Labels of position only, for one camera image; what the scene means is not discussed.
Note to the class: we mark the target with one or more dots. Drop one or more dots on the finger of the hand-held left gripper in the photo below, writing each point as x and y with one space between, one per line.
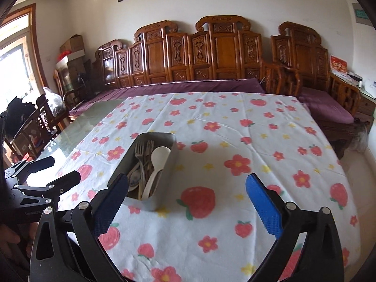
38 164
66 180

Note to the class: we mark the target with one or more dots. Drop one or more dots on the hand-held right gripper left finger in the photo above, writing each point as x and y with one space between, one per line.
113 202

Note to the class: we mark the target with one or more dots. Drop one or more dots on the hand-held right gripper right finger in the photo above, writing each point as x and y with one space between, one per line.
264 205

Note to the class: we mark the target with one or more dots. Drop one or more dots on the metal spoon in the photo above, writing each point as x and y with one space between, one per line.
134 178

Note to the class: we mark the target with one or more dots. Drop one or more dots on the metal fork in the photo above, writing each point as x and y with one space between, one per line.
149 149
138 152

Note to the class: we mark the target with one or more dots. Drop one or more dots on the metal tray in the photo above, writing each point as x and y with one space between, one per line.
166 182

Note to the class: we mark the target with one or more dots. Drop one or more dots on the white ceramic spoon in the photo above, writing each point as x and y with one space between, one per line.
160 155

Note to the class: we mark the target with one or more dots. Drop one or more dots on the person's left hand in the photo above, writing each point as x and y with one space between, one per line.
8 235

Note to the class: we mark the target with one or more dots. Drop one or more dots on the dark cloth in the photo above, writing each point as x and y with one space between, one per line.
17 114

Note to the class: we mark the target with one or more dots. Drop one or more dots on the clear plastic bag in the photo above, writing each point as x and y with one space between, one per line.
54 101

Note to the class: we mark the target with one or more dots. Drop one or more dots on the strawberry print tablecloth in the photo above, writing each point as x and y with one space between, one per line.
235 117

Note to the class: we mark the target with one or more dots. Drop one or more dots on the white flat box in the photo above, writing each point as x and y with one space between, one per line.
70 57

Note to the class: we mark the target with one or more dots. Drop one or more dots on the grey crumpled bag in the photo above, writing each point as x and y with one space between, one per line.
360 139

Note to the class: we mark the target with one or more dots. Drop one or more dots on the purple armchair cushion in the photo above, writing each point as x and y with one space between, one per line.
326 104

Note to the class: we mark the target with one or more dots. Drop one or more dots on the brown cardboard box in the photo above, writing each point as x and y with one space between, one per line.
73 42

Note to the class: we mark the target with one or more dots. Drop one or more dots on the long purple sofa cushion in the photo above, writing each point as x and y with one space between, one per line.
176 86

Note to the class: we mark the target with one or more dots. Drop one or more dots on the wooden side cabinet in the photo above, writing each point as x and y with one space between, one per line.
367 105

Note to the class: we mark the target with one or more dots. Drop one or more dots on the carved wooden armchair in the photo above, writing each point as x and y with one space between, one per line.
302 53

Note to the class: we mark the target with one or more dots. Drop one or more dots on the carved wooden sofa bench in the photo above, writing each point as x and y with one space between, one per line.
223 53

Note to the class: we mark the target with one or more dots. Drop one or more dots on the red greeting card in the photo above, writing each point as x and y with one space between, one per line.
338 64

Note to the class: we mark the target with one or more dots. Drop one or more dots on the wooden door frame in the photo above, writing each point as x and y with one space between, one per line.
36 44

